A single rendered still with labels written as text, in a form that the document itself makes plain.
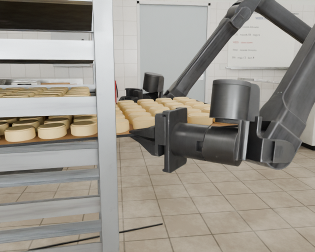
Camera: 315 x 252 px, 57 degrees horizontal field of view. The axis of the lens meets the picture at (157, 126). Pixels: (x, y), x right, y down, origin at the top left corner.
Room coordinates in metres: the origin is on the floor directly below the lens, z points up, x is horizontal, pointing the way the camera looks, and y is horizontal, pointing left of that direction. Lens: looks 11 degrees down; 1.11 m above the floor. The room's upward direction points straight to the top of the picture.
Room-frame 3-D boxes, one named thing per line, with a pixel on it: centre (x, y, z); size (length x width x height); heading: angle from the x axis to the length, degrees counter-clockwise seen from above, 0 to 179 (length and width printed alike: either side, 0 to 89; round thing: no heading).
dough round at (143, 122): (0.56, 0.02, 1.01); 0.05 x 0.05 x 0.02
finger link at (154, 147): (0.50, 0.01, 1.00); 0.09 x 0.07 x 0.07; 58
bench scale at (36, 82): (3.80, 1.69, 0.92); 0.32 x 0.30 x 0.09; 15
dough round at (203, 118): (0.59, -0.09, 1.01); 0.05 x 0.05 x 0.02
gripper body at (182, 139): (0.47, -0.05, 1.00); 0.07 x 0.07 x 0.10; 58
